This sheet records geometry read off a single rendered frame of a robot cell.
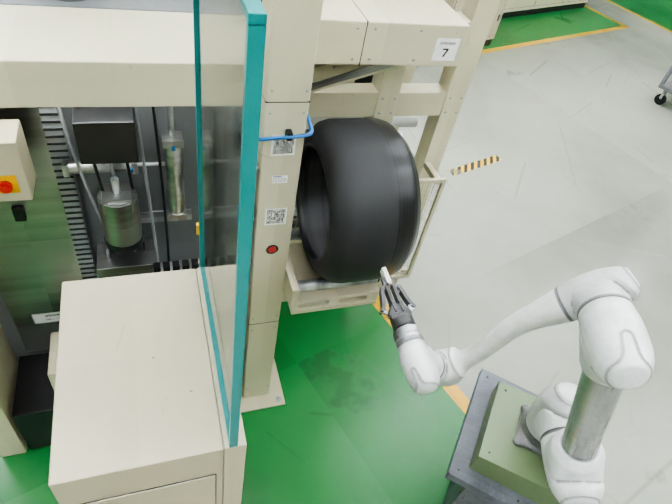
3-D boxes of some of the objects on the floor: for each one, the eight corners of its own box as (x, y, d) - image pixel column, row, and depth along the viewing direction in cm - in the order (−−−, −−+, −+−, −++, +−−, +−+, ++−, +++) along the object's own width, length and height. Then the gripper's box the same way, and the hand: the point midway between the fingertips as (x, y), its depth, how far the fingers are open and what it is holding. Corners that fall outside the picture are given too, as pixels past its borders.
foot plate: (231, 414, 257) (231, 412, 255) (223, 367, 274) (223, 365, 272) (285, 404, 265) (285, 402, 263) (274, 359, 282) (274, 357, 281)
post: (243, 400, 263) (299, -349, 88) (238, 377, 272) (281, -348, 97) (269, 395, 267) (371, -330, 93) (264, 372, 276) (348, -330, 101)
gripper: (427, 320, 170) (402, 260, 183) (389, 326, 166) (367, 264, 179) (419, 331, 176) (396, 272, 189) (383, 337, 172) (362, 277, 185)
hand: (385, 277), depth 182 cm, fingers closed
